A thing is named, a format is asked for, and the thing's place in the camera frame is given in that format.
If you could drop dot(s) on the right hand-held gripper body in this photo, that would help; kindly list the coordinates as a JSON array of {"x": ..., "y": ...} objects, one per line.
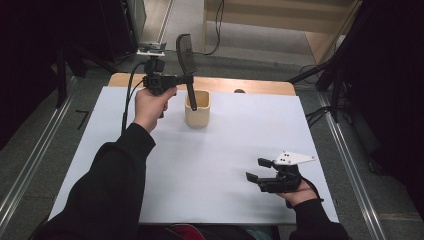
[{"x": 283, "y": 181}]

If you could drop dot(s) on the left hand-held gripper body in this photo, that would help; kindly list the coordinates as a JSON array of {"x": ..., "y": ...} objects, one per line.
[{"x": 156, "y": 81}]

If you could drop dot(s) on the black spatula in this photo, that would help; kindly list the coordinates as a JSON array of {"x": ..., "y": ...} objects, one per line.
[{"x": 186, "y": 55}]

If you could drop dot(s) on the beige cup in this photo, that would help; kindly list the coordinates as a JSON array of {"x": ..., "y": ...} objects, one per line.
[{"x": 200, "y": 115}]

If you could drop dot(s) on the person's right hand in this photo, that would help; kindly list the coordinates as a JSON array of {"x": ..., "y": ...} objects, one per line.
[{"x": 300, "y": 196}]

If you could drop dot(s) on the person's left hand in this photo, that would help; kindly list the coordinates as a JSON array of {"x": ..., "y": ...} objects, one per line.
[{"x": 148, "y": 108}]

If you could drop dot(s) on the white table sheet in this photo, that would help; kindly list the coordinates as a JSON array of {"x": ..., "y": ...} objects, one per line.
[{"x": 216, "y": 160}]

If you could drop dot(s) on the black cabinet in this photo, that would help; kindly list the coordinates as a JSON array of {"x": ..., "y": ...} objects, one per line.
[{"x": 121, "y": 26}]

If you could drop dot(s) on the red cloth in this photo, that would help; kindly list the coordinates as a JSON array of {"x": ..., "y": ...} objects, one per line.
[{"x": 186, "y": 232}]

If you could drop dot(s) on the black metal stand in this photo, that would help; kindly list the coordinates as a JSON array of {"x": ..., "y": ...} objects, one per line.
[
  {"x": 61, "y": 76},
  {"x": 333, "y": 83}
]

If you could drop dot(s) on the wooden shelf unit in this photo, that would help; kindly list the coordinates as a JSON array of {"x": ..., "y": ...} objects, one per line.
[{"x": 283, "y": 20}]

